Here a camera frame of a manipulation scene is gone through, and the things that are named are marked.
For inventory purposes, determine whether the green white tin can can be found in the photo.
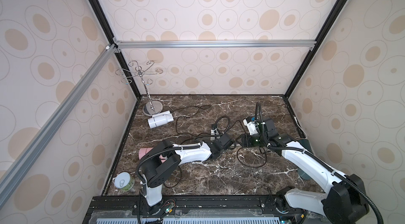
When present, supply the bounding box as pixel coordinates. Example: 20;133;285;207
113;172;135;191

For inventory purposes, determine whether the green blow dryer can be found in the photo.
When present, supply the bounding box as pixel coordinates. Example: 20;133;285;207
297;138;313;153

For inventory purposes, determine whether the pink blow dryer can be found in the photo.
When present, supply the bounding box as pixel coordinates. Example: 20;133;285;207
139;147;167;165

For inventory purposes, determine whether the white power strip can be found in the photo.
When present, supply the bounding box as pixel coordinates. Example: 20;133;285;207
211;124;221;141

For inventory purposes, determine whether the white dryer black power cord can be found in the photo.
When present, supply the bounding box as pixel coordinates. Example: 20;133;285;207
169;104;222;139

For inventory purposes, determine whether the chrome cup rack stand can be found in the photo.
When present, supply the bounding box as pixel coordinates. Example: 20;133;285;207
115;60;163;117

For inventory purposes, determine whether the teal ceramic cup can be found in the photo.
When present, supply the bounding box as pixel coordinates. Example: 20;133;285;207
297;168;312;180

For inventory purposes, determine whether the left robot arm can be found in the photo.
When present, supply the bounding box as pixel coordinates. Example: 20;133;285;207
136;133;233;207

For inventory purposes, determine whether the white blow dryer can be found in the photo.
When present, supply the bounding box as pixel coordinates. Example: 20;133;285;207
148;111;174;129

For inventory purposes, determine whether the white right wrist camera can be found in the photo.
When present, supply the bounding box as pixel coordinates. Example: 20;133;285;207
243;116;259;135

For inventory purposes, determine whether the pink dryer black power cord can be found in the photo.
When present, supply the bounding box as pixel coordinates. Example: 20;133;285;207
162;135;222;189

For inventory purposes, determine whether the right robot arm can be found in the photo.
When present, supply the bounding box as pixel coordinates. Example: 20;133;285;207
243;103;384;224

